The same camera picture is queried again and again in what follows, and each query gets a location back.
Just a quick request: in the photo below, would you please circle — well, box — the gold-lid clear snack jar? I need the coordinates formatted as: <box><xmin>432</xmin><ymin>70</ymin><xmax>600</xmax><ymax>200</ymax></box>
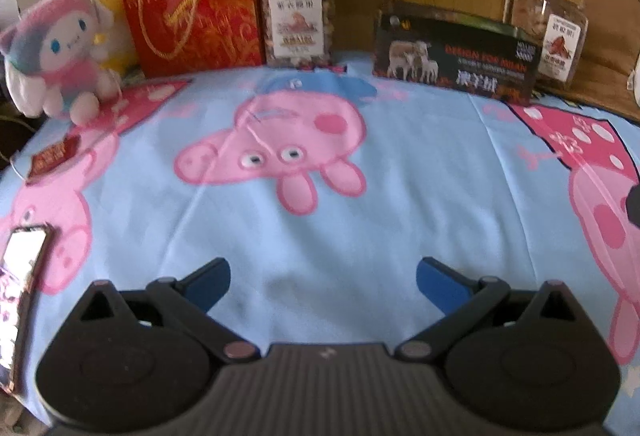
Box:
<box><xmin>517</xmin><ymin>0</ymin><xmax>590</xmax><ymax>89</ymax></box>

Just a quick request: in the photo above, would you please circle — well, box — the brown seat cushion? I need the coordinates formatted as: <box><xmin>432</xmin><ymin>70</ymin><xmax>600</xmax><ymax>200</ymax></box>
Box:
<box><xmin>504</xmin><ymin>0</ymin><xmax>640</xmax><ymax>122</ymax></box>

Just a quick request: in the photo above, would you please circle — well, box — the blue printed blanket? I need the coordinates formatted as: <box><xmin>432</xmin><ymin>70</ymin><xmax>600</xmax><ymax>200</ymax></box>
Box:
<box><xmin>0</xmin><ymin>63</ymin><xmax>640</xmax><ymax>436</ymax></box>

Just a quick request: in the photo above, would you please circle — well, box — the dark red paper tag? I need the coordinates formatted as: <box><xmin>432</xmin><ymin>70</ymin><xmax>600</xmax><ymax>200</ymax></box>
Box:
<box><xmin>26</xmin><ymin>133</ymin><xmax>83</xmax><ymax>184</ymax></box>

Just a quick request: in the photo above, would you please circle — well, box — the black printed box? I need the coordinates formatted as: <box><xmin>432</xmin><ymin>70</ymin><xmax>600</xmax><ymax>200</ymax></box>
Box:
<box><xmin>372</xmin><ymin>2</ymin><xmax>545</xmax><ymax>106</ymax></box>

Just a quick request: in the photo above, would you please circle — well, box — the gold-lid nut jar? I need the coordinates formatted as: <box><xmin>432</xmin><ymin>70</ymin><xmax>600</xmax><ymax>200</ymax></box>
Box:
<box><xmin>259</xmin><ymin>0</ymin><xmax>337</xmax><ymax>69</ymax></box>

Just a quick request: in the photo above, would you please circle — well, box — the yellow plush chick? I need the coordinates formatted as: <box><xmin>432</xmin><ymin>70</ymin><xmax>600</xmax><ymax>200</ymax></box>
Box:
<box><xmin>85</xmin><ymin>0</ymin><xmax>140</xmax><ymax>77</ymax></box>

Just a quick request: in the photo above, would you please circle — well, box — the smartphone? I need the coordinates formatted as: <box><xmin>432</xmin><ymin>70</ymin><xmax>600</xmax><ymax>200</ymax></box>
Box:
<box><xmin>0</xmin><ymin>223</ymin><xmax>55</xmax><ymax>394</ymax></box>

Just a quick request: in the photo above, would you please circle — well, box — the red gift box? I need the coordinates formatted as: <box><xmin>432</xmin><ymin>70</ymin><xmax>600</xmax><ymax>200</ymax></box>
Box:
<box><xmin>117</xmin><ymin>0</ymin><xmax>271</xmax><ymax>79</ymax></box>

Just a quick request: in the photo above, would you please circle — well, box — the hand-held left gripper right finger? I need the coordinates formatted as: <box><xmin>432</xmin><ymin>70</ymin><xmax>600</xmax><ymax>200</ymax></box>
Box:
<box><xmin>395</xmin><ymin>257</ymin><xmax>586</xmax><ymax>362</ymax></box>

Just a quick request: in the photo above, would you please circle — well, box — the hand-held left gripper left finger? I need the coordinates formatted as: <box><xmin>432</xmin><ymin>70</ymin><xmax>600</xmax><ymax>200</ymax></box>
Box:
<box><xmin>80</xmin><ymin>257</ymin><xmax>261</xmax><ymax>362</ymax></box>

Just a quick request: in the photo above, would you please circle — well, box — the pink plush doll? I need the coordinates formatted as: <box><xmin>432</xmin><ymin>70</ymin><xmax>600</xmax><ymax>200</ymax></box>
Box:
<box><xmin>0</xmin><ymin>0</ymin><xmax>123</xmax><ymax>126</ymax></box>

